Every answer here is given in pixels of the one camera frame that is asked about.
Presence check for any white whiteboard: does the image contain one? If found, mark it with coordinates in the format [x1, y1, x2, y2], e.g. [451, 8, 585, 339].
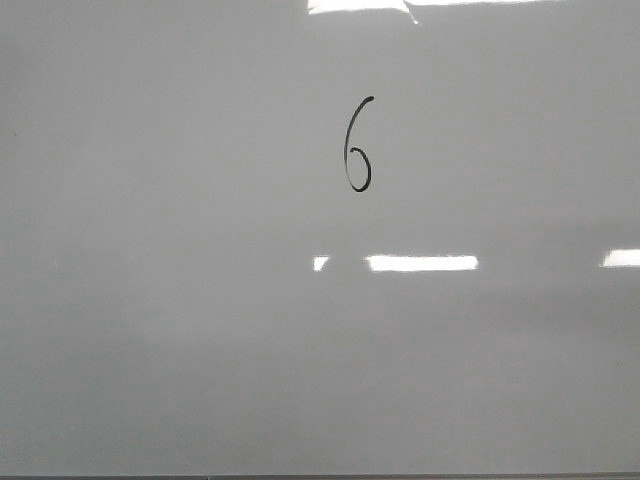
[1, 1, 639, 475]

